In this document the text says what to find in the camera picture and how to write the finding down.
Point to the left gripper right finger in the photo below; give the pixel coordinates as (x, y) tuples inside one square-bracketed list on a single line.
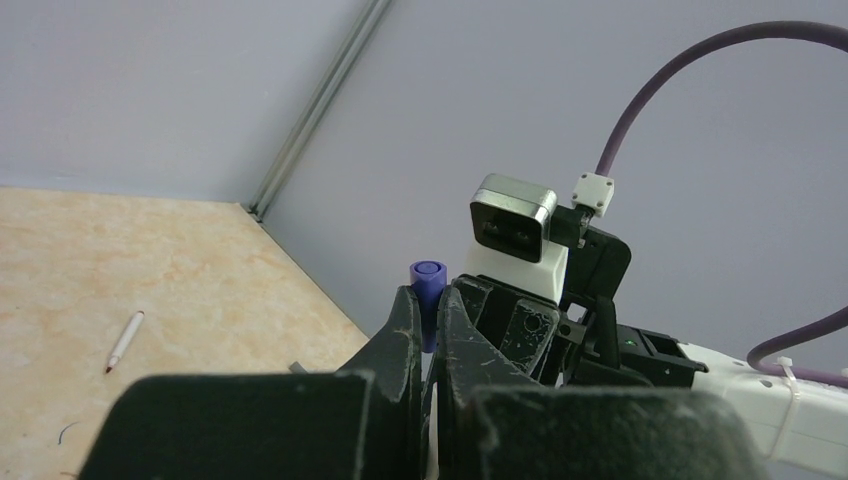
[(495, 422)]

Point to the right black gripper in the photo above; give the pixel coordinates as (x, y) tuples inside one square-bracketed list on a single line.
[(554, 319)]

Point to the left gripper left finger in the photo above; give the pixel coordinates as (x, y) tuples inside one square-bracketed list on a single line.
[(362, 421)]

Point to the purple small cap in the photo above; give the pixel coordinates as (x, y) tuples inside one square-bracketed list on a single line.
[(428, 279)]

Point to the white pen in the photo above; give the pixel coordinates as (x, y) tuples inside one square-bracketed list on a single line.
[(124, 340), (297, 368)]

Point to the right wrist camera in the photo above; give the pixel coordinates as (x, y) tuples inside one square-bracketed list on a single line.
[(511, 222)]

